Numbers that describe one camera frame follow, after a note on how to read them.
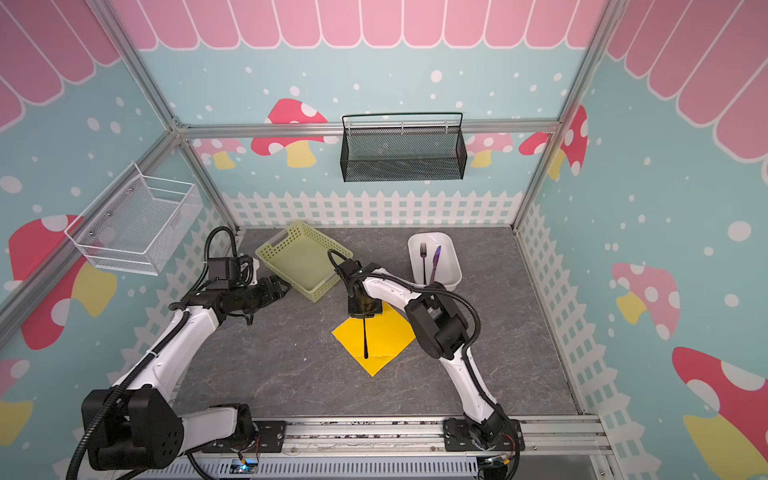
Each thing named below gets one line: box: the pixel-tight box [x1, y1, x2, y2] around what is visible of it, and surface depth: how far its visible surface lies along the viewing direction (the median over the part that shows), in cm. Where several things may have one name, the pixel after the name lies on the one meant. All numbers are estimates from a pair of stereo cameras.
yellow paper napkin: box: [331, 301, 416, 377], surface depth 92 cm
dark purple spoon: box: [363, 317, 369, 359], surface depth 92 cm
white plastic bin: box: [408, 232, 463, 291], surface depth 111 cm
